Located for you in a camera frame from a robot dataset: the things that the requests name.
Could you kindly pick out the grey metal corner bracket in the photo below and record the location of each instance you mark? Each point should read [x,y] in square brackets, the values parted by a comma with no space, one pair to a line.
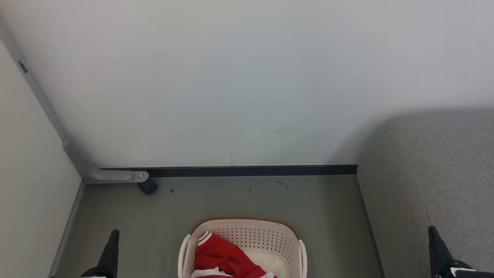
[100,176]

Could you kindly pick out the red garment with white stripe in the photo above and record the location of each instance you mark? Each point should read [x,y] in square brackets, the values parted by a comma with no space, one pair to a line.
[224,255]

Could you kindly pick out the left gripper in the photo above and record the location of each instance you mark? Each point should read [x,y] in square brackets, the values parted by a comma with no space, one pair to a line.
[94,273]

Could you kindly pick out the small black floor foot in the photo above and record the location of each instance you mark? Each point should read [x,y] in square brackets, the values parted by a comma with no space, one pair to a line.
[148,187]

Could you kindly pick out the grey floor skirting strip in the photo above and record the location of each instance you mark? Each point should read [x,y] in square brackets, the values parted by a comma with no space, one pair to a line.
[65,231]

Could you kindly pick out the cream perforated laundry basket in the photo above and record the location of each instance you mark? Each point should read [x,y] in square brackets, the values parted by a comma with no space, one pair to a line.
[270,239]

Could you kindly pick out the black baseboard strip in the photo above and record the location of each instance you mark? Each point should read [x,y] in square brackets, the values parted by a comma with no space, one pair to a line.
[251,171]

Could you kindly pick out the small black clip on trim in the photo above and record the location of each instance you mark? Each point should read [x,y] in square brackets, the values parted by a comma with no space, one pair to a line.
[23,66]

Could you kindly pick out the grey wall corner trim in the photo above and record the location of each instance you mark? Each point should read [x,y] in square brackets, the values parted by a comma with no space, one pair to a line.
[38,94]

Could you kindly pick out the grey fabric sofa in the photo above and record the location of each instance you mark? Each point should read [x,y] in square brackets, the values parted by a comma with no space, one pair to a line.
[436,173]

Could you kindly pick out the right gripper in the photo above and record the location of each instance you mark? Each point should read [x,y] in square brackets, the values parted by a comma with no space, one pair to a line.
[459,271]

